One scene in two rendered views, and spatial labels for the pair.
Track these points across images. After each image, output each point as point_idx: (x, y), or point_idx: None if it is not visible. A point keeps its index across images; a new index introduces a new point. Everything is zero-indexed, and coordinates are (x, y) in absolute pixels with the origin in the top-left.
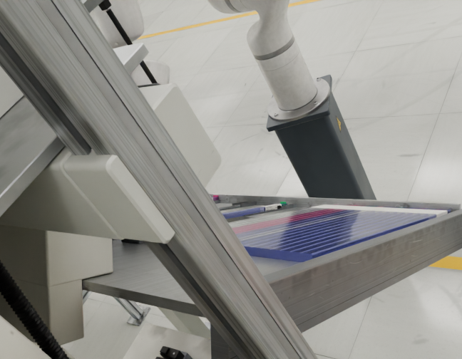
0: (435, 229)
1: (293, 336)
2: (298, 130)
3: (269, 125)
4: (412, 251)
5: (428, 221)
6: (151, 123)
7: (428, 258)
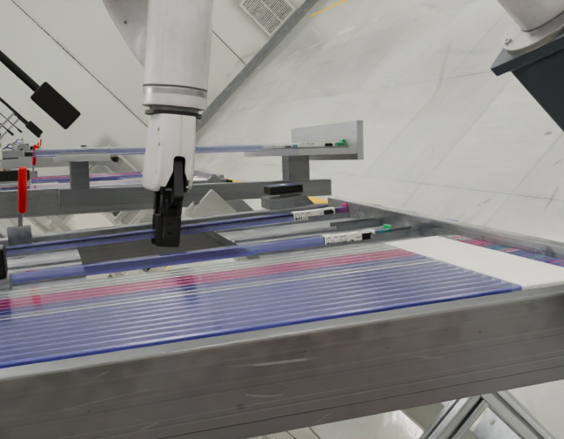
0: (394, 332)
1: None
2: (552, 70)
3: (496, 63)
4: (251, 385)
5: (392, 313)
6: None
7: (356, 400)
